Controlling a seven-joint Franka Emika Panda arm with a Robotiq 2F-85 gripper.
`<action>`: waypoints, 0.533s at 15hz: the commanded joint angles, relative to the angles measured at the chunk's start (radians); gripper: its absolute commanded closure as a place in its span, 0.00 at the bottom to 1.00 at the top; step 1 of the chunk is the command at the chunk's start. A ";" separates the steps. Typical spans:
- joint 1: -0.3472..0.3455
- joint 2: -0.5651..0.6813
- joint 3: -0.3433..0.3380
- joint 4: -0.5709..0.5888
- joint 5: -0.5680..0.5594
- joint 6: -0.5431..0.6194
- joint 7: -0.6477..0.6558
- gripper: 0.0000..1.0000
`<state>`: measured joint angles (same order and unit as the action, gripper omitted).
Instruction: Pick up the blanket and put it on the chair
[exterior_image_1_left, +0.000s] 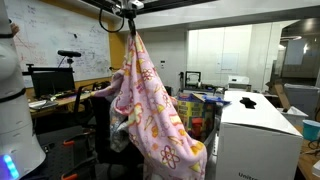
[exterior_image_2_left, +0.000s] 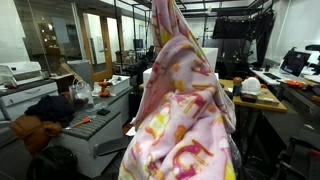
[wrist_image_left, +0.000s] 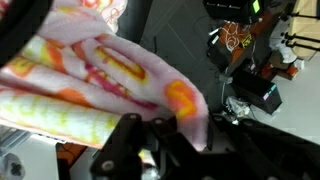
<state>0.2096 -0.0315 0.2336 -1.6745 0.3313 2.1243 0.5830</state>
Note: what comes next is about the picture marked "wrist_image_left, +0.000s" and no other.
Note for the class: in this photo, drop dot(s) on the pink patterned fleece blanket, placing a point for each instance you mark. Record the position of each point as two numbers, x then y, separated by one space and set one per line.
83 76

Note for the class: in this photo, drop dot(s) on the black box with green label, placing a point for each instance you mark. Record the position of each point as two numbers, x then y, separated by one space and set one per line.
230 8

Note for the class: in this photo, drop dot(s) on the crumpled white paper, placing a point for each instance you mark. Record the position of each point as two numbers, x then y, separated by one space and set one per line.
238 106

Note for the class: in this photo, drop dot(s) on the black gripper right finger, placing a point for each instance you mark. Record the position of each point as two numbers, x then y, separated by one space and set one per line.
273 156

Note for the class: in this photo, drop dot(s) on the black computer with LED strip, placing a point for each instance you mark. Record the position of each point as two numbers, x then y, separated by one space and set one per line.
256 90

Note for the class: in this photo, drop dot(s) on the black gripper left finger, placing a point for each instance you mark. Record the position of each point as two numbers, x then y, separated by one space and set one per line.
140 156

